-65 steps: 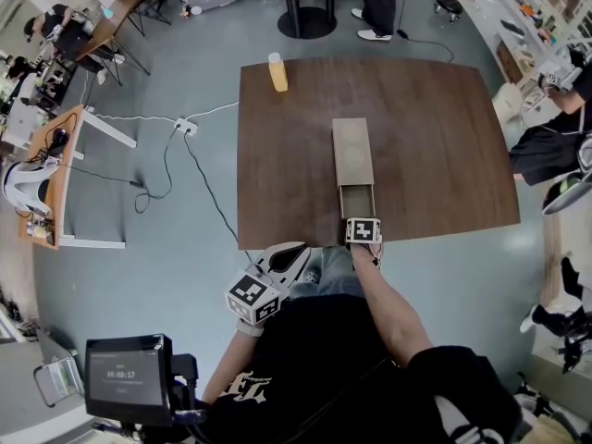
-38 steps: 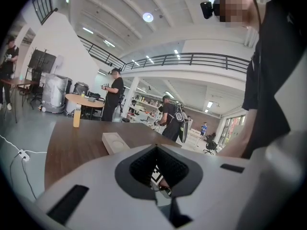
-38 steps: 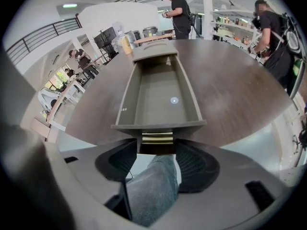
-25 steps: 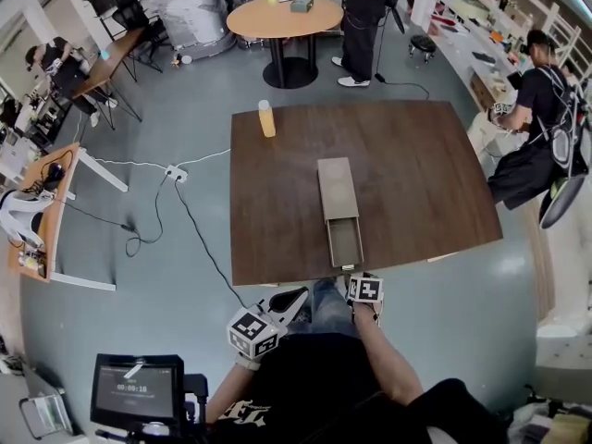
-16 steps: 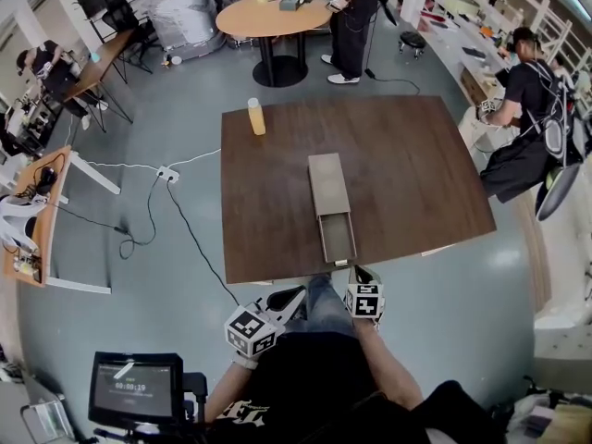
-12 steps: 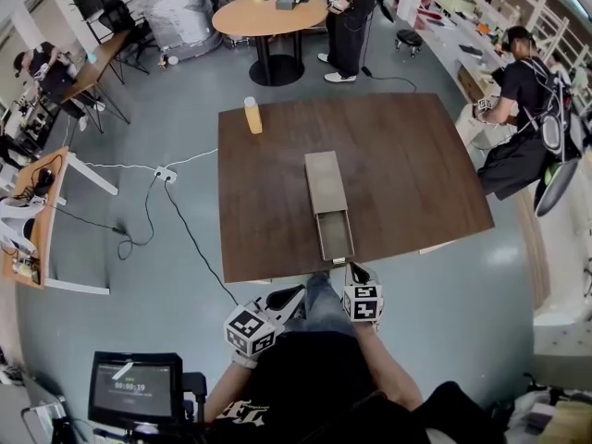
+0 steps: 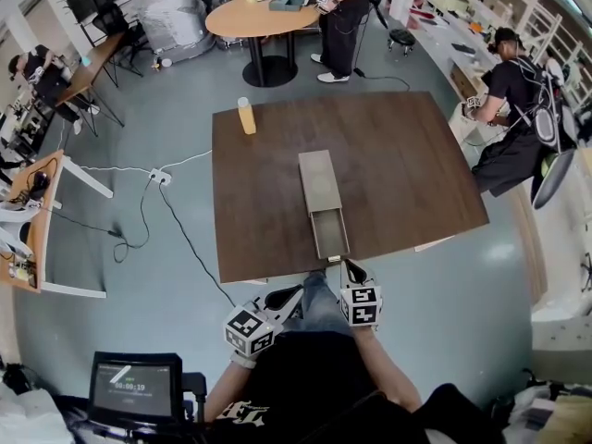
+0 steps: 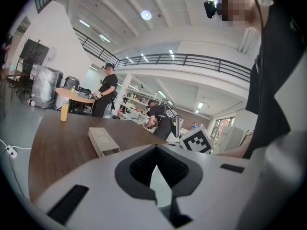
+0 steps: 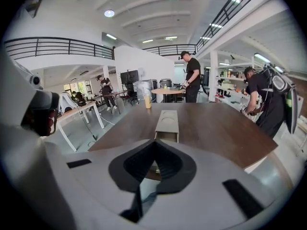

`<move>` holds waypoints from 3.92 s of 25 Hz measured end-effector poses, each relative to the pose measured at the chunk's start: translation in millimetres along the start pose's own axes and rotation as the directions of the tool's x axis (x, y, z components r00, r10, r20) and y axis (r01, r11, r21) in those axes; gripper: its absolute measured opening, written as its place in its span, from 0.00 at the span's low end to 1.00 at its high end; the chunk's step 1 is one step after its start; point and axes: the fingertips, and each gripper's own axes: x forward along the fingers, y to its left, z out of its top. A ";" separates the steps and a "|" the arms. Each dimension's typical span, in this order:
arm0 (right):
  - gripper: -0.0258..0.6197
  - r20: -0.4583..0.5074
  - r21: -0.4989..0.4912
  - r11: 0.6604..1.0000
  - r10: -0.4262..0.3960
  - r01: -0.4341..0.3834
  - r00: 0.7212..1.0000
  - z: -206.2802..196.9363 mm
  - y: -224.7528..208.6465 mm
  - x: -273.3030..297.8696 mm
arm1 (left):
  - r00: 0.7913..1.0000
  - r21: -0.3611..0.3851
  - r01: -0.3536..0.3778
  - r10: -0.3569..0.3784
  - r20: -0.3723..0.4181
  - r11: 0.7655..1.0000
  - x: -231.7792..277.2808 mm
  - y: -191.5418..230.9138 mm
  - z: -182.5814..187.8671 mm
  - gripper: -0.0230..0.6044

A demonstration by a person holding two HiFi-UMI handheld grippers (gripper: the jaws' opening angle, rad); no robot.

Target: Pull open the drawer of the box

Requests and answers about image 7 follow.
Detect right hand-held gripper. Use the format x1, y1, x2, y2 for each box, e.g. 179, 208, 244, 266
339, 258, 384, 329

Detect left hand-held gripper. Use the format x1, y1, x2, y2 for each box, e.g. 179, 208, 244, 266
223, 284, 304, 358

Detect grey drawer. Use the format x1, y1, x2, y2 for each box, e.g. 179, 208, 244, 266
308, 207, 352, 264

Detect grey box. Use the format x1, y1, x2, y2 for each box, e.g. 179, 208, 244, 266
298, 148, 345, 217
268, 0, 307, 15

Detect person's right forearm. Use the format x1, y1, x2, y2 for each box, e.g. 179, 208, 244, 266
352, 326, 423, 411

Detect person's left forearm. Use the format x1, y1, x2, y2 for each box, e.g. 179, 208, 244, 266
204, 357, 260, 423

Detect grey box on round table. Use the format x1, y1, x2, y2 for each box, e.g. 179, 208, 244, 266
268, 0, 307, 15

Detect white wristband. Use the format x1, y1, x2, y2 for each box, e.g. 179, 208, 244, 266
229, 350, 258, 370

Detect person's jeans leg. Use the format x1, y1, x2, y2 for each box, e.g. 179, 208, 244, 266
280, 269, 355, 338

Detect person's black shirt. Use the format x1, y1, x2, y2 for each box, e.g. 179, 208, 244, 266
203, 329, 505, 444

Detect black monitor screen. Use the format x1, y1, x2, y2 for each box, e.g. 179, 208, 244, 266
86, 351, 184, 428

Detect orange juice bottle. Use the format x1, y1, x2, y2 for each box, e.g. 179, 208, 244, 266
237, 96, 257, 135

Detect grey chair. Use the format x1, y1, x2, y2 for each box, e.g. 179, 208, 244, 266
531, 148, 579, 211

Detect light wooden desk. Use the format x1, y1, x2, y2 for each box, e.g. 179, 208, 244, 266
0, 149, 115, 300

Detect black rolling stool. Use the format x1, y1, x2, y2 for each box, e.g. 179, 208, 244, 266
388, 29, 416, 58

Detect round wooden table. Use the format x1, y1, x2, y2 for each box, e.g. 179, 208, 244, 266
204, 0, 325, 88

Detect brown wooden desk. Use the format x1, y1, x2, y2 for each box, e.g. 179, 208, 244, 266
54, 30, 129, 138

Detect white shelf unit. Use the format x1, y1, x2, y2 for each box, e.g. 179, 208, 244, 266
388, 0, 592, 110

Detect silver wrapped bundle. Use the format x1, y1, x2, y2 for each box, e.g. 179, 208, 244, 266
137, 0, 210, 60

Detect black office chair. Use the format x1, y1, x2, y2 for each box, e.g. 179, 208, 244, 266
91, 1, 148, 79

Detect long black cable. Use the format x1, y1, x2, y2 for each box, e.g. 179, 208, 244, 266
158, 183, 238, 308

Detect black cable with adapter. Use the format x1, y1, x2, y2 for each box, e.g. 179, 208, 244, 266
45, 180, 154, 264

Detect white power cable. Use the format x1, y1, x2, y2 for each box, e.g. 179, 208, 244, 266
78, 149, 214, 175

